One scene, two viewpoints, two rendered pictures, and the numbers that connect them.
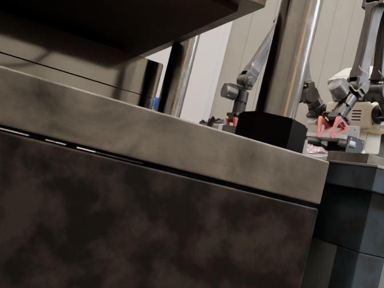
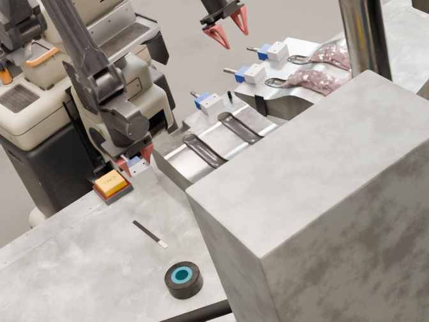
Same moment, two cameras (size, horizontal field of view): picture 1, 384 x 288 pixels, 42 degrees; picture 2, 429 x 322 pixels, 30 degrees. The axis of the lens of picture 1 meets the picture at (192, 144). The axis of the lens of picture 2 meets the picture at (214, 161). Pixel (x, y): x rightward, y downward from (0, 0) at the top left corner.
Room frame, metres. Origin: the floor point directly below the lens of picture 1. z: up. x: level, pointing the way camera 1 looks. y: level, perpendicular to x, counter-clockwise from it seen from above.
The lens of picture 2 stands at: (2.06, 1.30, 2.10)
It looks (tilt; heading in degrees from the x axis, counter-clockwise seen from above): 39 degrees down; 271
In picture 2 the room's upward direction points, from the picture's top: 19 degrees counter-clockwise
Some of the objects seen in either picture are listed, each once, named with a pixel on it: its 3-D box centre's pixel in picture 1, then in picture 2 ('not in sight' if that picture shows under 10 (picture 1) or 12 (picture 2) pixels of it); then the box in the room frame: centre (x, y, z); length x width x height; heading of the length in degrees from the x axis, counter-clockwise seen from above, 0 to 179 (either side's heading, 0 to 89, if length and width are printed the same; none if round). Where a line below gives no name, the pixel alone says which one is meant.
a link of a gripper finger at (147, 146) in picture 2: (236, 125); (137, 153); (2.24, -0.17, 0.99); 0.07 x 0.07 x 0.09; 22
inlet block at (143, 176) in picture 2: not in sight; (133, 166); (2.26, -0.20, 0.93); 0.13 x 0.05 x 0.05; 112
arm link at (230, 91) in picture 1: (236, 87); (120, 105); (2.23, -0.13, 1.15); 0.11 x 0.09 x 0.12; 119
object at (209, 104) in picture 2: not in sight; (203, 101); (2.05, -0.42, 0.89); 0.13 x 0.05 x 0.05; 111
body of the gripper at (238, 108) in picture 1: (238, 110); (122, 133); (2.25, -0.17, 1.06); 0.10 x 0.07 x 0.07; 22
